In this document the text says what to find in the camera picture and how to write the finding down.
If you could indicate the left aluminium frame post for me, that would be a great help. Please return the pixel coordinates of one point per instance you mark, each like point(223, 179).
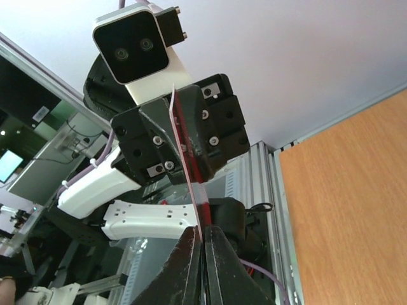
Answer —
point(49, 80)

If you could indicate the aluminium rail base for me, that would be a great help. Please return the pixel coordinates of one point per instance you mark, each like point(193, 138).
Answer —
point(256, 177)

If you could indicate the operator hand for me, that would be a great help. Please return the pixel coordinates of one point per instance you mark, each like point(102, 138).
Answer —
point(7, 291)

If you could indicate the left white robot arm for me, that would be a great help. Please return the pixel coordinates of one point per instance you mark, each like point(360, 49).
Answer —
point(85, 193)

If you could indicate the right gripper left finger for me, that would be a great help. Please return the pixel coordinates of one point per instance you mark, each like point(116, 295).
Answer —
point(179, 281)

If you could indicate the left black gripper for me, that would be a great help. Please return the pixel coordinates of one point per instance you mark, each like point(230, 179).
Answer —
point(215, 123)

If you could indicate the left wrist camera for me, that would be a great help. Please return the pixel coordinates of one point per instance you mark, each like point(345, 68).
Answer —
point(132, 45)

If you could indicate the red VIP credit card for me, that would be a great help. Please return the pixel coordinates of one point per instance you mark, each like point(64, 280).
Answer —
point(187, 159)

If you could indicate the background monitor screen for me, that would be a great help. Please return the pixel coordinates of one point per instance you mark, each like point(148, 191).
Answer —
point(9, 162)

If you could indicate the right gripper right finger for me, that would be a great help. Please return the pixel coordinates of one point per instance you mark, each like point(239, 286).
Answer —
point(227, 281)

